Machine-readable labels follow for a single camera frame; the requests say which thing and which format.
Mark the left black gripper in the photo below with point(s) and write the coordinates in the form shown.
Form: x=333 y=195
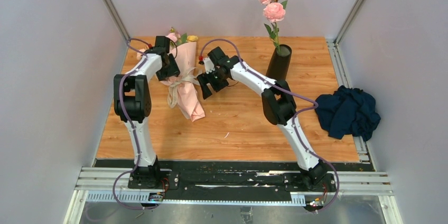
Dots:
x=174 y=71

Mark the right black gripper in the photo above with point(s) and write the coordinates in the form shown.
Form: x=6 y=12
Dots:
x=206 y=91

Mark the cream printed ribbon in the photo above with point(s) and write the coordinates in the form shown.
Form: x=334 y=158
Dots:
x=186 y=76

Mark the pink paper bouquet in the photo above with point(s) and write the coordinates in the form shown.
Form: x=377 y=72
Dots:
x=184 y=47

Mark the black cylindrical vase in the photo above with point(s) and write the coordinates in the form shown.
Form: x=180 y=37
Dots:
x=279 y=63

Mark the pink rose stem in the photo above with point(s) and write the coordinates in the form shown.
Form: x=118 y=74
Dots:
x=274 y=11

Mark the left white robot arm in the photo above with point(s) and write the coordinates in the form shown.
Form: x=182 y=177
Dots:
x=133 y=105

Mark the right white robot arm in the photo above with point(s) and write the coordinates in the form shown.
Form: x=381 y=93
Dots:
x=279 y=106

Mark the dark blue cloth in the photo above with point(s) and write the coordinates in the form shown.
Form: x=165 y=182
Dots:
x=348 y=111

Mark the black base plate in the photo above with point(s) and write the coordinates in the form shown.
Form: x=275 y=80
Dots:
x=218 y=167

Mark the aluminium frame rail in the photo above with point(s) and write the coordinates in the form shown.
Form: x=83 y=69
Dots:
x=235 y=188

